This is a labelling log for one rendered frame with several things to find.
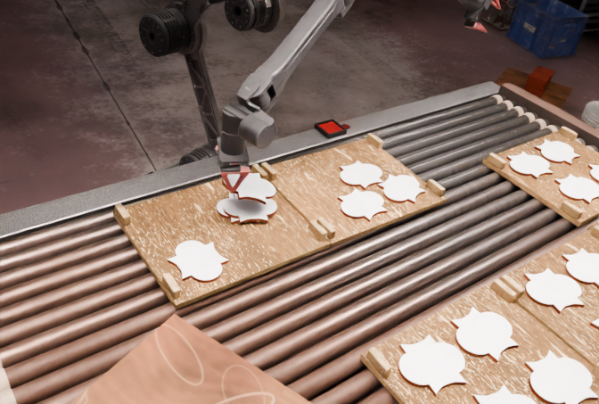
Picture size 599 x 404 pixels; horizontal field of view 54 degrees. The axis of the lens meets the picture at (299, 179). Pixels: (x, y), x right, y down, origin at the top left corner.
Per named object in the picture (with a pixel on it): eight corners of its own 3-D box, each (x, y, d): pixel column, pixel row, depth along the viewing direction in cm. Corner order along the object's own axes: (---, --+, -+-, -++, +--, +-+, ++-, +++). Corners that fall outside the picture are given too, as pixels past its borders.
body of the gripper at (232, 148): (242, 143, 144) (245, 116, 139) (249, 167, 136) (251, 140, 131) (216, 144, 142) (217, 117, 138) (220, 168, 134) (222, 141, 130)
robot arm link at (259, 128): (260, 101, 141) (250, 77, 133) (297, 121, 135) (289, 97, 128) (226, 136, 137) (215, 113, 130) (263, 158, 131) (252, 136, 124)
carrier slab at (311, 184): (257, 173, 168) (258, 168, 167) (366, 141, 189) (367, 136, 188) (331, 248, 146) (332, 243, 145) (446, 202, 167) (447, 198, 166)
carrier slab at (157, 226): (112, 215, 146) (111, 210, 145) (254, 173, 168) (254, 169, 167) (176, 310, 124) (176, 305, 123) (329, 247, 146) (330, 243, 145)
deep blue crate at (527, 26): (504, 36, 552) (516, -3, 530) (537, 34, 567) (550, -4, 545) (540, 59, 515) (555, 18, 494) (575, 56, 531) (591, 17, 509)
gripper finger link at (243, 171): (243, 178, 146) (246, 146, 140) (248, 196, 140) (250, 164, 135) (216, 179, 144) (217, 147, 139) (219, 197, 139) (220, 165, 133)
